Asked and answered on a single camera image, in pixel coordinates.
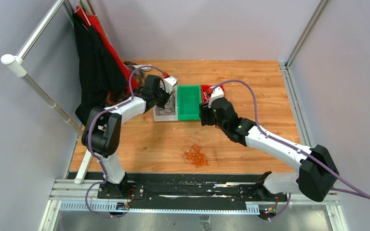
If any black cable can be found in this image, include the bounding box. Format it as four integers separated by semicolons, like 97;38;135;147
155;90;177;117

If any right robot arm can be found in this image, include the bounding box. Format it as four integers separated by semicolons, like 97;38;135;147
199;97;339;202

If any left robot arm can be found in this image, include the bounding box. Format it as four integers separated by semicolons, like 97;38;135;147
81;75;178;199

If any white plastic bin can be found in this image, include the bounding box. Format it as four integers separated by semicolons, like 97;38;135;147
153;87;178;122

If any red plastic bin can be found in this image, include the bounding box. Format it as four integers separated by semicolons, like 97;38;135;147
200;85;225;103

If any green plastic bin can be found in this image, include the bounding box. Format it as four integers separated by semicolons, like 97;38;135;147
177;85;202;121

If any plaid red blue cloth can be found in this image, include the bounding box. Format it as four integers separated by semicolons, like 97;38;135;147
106;61;150;106

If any black garment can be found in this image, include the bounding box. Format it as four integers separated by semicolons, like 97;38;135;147
72;13;128;125

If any red garment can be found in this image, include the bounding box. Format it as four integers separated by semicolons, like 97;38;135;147
75;3;138;90

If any silver clothes rack pole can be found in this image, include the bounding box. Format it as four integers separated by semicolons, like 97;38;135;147
1;0;82;136

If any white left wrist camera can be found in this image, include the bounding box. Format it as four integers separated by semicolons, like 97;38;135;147
162;76;178;94

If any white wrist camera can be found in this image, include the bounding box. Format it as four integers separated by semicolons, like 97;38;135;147
207;87;224;108
162;76;178;94

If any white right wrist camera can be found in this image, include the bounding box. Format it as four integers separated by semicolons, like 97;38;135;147
207;87;224;108

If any aluminium frame rail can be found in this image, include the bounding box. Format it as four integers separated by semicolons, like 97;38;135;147
280;0;339;202

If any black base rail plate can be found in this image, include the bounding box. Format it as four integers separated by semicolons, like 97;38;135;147
67;172;292;218

